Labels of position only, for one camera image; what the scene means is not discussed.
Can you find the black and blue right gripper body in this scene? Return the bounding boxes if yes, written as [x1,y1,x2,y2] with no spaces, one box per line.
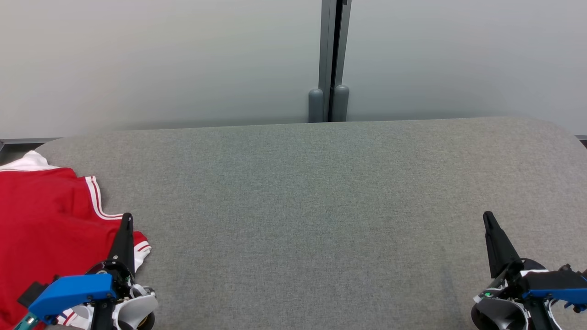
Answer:
[493,259,587,307]

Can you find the red basketball jersey white sleeves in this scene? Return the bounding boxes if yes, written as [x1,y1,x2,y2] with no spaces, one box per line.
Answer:
[0,151,152,329]

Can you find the grey metal partition post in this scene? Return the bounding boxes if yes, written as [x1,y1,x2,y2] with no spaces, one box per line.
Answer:
[319,0,353,123]

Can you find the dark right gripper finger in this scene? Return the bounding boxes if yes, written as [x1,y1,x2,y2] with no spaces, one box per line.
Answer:
[482,211,524,278]

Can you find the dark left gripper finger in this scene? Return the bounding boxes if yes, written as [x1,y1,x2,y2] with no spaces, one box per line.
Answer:
[109,213,135,275]

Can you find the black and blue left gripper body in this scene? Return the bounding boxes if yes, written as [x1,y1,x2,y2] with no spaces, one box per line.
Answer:
[28,260,135,322]

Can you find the teal left cable connector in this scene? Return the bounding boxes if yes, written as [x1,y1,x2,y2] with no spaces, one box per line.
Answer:
[13,313,40,330]

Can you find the grey cylindrical post bumper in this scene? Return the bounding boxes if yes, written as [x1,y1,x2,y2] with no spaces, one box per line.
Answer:
[332,85,350,122]
[308,88,324,123]

